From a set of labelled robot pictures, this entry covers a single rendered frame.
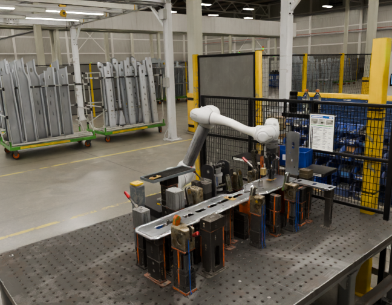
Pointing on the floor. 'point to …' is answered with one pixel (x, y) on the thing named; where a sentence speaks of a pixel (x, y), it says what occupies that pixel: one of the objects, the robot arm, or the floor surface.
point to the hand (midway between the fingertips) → (271, 174)
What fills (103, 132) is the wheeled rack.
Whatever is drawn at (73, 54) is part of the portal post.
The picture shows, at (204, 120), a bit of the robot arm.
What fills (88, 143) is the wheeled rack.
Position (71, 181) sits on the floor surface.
